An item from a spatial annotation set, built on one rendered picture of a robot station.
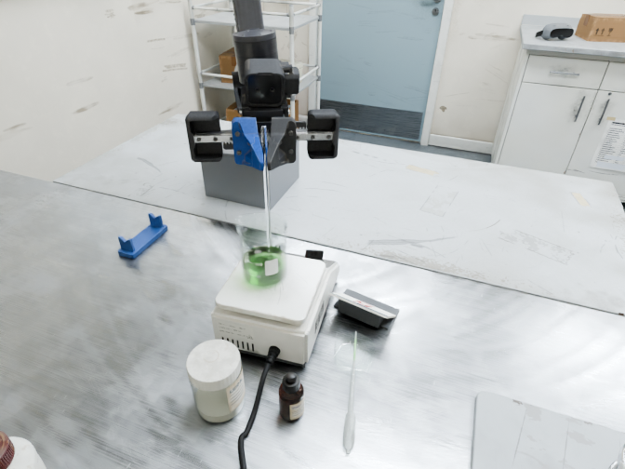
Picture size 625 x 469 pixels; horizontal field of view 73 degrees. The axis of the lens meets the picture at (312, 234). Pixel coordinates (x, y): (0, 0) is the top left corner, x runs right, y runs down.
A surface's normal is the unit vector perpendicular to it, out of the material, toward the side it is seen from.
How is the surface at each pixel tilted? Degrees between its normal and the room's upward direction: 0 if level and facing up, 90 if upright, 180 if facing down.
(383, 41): 90
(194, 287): 0
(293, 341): 90
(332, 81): 90
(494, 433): 0
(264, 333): 90
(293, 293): 0
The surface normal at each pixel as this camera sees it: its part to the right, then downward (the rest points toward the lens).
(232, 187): -0.35, 0.54
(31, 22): 0.94, 0.22
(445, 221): 0.01, -0.82
